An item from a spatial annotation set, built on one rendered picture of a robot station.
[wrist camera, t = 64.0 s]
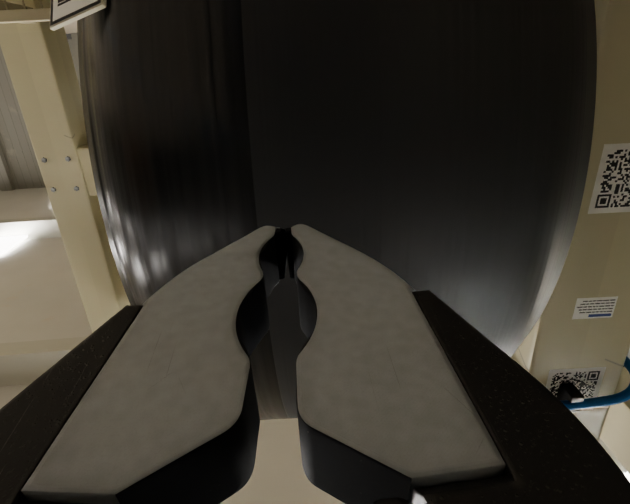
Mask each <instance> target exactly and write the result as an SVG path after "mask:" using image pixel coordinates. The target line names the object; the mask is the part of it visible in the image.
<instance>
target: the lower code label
mask: <svg viewBox="0 0 630 504"><path fill-rule="evenodd" d="M618 212H630V143H619V144H604V148H603V152H602V156H601V160H600V164H599V168H598V172H597V176H596V181H595V185H594V189H593V193H592V197H591V201H590V205H589V210H588V214H598V213H618Z"/></svg>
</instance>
